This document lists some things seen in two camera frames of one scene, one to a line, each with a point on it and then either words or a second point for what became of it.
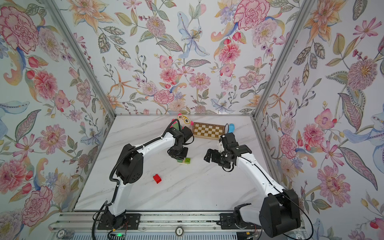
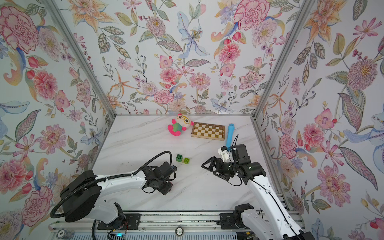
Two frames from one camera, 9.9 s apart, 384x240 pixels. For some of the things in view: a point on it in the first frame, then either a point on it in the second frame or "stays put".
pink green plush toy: x=184 y=121 stays put
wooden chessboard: x=208 y=131 stays put
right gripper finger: x=211 y=154 → x=212 y=164
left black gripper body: x=179 y=152 → x=164 y=186
